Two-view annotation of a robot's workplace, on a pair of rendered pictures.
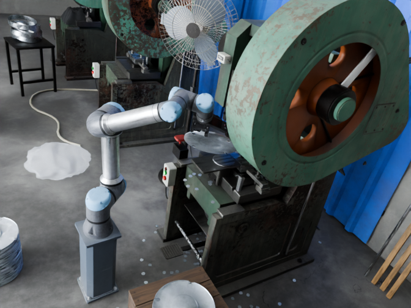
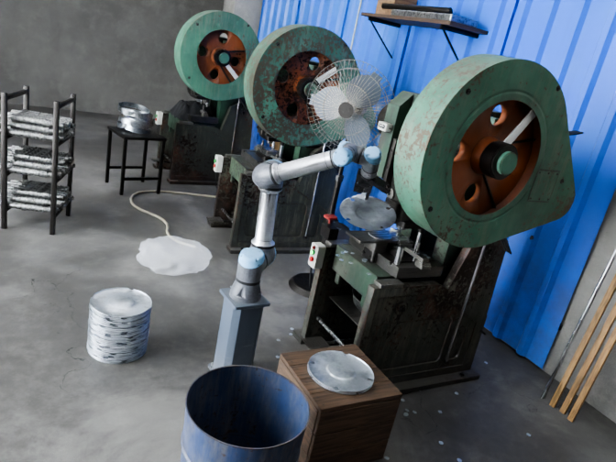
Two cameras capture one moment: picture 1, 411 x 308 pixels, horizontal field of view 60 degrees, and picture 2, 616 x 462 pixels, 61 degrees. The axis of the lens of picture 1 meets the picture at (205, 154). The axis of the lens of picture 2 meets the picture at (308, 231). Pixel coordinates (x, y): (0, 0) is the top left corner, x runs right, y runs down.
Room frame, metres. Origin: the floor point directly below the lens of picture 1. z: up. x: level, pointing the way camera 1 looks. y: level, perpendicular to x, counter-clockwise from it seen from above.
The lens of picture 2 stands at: (-0.90, 0.12, 1.64)
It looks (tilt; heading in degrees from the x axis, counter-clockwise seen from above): 19 degrees down; 3
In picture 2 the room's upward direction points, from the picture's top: 12 degrees clockwise
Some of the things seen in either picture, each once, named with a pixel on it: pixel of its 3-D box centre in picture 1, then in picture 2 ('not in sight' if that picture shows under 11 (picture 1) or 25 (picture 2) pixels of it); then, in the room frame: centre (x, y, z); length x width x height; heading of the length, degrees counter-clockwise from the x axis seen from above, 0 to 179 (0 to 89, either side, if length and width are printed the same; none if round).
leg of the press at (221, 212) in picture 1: (274, 224); (434, 313); (1.65, -0.48, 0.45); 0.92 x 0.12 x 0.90; 125
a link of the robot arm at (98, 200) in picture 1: (98, 203); (251, 264); (1.36, 0.48, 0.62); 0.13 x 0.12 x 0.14; 170
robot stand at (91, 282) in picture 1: (98, 258); (237, 335); (1.35, 0.48, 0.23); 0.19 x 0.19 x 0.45; 39
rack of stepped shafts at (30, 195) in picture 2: not in sight; (38, 159); (2.59, 2.31, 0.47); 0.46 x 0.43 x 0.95; 105
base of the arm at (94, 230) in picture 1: (98, 221); (247, 286); (1.35, 0.48, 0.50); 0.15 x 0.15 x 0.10
